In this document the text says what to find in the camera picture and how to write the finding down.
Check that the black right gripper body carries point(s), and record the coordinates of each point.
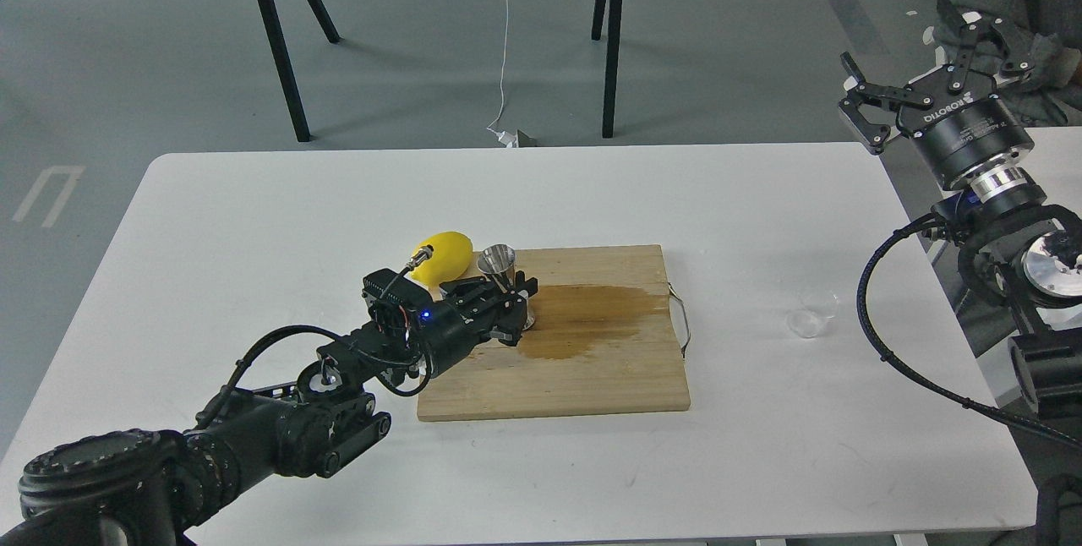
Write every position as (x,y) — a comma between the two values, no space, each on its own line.
(955,139)

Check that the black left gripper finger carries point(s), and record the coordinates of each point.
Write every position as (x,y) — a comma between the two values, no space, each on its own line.
(512,306)
(474,289)

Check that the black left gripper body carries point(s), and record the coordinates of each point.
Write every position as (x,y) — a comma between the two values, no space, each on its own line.
(450,331)

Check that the steel double jigger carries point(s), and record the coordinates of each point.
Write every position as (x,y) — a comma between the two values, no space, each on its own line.
(499,262)

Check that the clear plastic measuring cup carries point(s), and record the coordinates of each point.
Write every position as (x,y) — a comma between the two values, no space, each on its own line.
(813,313)

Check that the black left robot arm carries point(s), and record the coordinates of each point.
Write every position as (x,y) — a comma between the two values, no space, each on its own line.
(296,405)

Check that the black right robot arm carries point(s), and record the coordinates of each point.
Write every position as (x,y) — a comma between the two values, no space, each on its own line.
(1016,250)

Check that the yellow lemon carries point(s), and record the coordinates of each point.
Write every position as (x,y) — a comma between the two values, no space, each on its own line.
(452,256)

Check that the seated person in grey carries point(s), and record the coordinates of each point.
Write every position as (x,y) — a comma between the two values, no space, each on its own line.
(1049,97)

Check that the wooden cutting board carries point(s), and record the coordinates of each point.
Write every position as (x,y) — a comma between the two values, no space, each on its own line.
(603,343)

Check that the white side table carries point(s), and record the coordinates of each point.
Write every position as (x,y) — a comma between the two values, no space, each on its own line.
(1054,163)

